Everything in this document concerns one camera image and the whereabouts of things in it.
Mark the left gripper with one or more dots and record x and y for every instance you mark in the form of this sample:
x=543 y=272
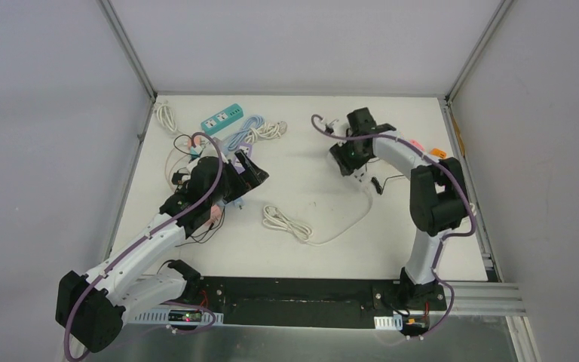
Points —
x=242 y=174

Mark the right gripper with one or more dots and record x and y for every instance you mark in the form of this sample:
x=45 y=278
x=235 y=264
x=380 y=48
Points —
x=347 y=164

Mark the white usb power strip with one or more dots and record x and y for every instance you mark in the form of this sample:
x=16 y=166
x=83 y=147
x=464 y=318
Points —
x=360 y=177

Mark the pink plug adapter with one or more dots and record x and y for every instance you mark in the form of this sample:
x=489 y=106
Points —
x=417 y=145

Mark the orange power strip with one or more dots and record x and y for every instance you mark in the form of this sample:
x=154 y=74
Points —
x=438 y=153

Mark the purple power strip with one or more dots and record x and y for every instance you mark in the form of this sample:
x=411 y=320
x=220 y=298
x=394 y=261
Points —
x=246 y=149

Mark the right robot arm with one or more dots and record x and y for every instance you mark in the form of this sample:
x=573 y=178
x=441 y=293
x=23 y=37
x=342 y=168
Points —
x=438 y=200

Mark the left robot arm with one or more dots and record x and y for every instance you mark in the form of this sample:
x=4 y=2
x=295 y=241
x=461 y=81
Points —
x=94 y=306

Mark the small pink plug charger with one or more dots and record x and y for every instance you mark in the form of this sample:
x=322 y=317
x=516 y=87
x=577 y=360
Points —
x=194 y=142

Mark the pink cube adapter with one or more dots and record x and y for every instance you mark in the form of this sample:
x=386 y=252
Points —
x=215 y=215

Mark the teal power strip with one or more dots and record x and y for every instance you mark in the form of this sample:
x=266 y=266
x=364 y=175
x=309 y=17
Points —
x=223 y=119

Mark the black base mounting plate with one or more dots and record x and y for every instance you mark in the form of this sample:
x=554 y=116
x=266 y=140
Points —
x=300 y=302

